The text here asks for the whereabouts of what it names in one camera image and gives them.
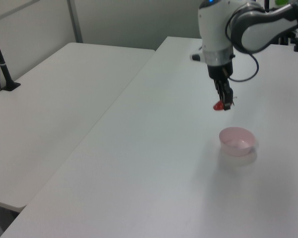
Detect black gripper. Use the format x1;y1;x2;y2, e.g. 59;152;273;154
207;60;234;111

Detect red strawberry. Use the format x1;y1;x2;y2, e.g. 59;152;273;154
213;96;237;111

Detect pink plastic bowl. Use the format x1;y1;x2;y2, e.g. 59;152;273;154
219;126;258;157

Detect black electronics box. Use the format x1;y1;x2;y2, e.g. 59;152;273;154
272;34;297;46

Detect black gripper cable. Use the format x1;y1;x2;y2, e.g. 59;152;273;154
224;7;260;83

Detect black camera stand with base plate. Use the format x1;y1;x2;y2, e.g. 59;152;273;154
0;20;22;92

